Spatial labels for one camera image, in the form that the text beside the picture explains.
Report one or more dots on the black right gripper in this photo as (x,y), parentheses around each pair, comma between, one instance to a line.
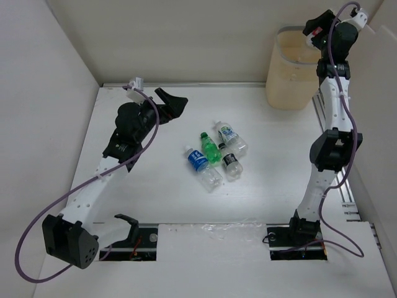
(324,20)

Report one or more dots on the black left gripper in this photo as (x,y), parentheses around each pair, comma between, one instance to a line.
(174,105)

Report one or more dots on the red label clear bottle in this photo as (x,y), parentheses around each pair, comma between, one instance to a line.
(312,35)

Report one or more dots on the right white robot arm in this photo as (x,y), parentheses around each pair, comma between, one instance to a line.
(337,145)

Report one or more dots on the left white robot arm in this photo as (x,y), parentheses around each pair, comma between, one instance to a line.
(71,235)

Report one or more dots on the cream plastic waste bin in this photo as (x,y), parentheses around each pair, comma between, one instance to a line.
(292,80)

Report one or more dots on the green plastic soda bottle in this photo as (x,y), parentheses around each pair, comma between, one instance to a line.
(210,149)

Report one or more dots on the green white label bottle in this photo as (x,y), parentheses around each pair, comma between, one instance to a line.
(230,138)

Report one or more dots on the blue label water bottle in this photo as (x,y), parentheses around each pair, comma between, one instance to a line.
(207,175)

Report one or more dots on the black label pepsi bottle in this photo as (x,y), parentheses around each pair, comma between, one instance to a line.
(231,164)

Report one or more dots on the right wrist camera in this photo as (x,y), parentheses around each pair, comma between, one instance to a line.
(358,18)

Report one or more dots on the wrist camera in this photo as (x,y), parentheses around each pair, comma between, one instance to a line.
(135,83)
(358,18)

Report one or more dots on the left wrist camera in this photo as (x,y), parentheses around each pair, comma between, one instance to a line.
(135,83)

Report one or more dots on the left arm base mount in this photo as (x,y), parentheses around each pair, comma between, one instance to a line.
(129,240)

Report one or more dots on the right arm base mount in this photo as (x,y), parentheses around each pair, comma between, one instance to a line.
(295,241)

